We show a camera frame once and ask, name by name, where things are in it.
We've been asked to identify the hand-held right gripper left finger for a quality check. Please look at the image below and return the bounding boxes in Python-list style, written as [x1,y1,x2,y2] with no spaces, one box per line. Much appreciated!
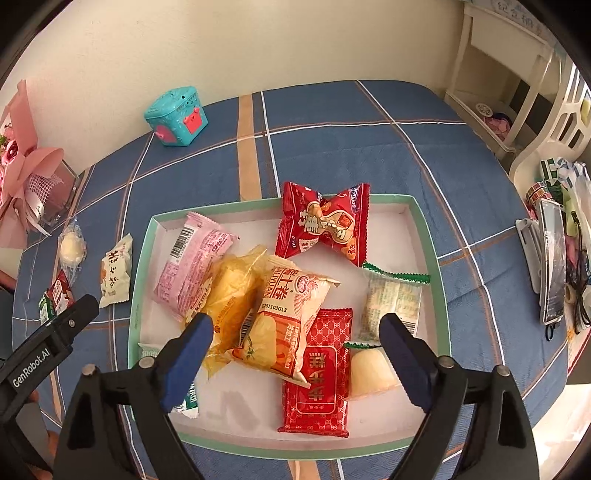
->
[53,313,214,480]

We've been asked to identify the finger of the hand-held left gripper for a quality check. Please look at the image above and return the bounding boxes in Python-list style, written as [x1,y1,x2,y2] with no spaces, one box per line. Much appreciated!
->
[44,294,99,352]

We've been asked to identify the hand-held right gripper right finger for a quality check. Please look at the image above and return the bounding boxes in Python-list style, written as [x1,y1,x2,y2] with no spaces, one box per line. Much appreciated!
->
[379,313,541,480]

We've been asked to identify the orange-lid jelly cup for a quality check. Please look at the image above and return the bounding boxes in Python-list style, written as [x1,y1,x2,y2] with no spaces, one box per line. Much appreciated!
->
[344,342,402,398]

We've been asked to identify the green and white snack packet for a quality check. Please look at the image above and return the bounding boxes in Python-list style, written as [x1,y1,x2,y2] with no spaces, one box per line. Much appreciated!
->
[137,342,200,418]

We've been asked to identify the green-rimmed cardboard box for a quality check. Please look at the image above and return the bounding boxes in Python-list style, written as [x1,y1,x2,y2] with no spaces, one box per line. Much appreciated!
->
[128,194,451,450]

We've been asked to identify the white green-edged snack packet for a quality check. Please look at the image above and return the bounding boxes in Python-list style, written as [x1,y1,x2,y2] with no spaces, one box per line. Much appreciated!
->
[359,261,431,344]

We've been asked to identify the clear yellow cake packet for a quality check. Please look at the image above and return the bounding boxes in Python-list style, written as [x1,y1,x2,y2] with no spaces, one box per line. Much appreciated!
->
[185,247,269,379]

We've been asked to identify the red patterned packet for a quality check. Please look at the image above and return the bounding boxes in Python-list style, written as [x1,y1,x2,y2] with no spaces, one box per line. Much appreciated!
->
[277,308,354,438]

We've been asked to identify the pink snack packet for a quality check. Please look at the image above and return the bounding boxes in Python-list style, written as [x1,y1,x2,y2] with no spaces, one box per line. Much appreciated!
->
[153,211,241,322]

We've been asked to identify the orange striped roll packet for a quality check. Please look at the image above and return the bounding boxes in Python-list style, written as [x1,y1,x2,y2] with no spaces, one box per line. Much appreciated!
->
[231,255,341,388]

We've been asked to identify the red peanut snack packet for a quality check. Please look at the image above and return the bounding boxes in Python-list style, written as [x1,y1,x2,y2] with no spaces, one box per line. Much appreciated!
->
[276,181,371,268]

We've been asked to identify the small red snack packet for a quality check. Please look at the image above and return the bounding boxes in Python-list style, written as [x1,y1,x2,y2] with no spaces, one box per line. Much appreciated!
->
[47,271,75,315]

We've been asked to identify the round pale mochi packet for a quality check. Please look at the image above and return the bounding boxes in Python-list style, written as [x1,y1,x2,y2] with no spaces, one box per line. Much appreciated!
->
[58,219,88,278]

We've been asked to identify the clear plastic box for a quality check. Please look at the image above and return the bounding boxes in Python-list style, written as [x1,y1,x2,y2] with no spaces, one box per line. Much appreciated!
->
[37,159,80,228]

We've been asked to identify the pink wrapped bouquet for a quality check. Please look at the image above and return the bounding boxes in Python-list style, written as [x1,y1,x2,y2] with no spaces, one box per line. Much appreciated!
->
[0,79,65,236]

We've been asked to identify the white phone stand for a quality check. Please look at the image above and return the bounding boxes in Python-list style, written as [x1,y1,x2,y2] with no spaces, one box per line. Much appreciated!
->
[516,217,546,294]

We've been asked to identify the smartphone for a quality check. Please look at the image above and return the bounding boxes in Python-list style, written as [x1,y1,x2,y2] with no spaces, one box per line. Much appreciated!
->
[538,198,568,326]

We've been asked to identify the teal toy cube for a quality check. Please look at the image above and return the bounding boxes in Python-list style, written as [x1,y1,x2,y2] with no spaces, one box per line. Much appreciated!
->
[144,87,208,147]

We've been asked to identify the cream storage tray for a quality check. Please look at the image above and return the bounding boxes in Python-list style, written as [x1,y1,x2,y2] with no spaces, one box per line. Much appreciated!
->
[443,90,518,160]

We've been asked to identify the clear plastic bag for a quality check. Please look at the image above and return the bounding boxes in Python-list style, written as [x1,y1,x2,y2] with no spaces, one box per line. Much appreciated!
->
[556,159,591,217]

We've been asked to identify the pink cloth item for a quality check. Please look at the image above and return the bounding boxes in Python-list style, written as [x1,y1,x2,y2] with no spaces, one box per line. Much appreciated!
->
[487,111,513,134]

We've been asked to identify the white wooden table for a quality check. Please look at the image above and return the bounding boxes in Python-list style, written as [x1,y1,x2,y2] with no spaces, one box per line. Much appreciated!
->
[445,0,561,153]

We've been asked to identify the dark tangled cord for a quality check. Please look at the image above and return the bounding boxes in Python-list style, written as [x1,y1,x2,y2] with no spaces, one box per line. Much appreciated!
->
[563,208,591,333]

